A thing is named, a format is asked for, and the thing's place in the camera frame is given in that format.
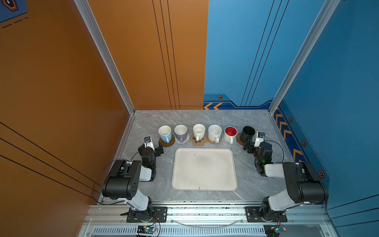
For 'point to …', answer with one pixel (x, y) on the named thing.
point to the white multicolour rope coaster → (188, 138)
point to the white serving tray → (204, 169)
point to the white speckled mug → (214, 133)
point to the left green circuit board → (146, 229)
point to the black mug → (247, 134)
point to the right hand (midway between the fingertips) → (252, 139)
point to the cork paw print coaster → (200, 142)
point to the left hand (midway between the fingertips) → (151, 141)
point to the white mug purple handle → (180, 132)
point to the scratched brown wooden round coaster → (168, 144)
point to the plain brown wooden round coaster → (238, 138)
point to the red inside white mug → (230, 134)
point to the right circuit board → (273, 230)
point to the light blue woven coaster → (228, 142)
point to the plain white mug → (199, 130)
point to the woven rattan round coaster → (220, 140)
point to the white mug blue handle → (165, 133)
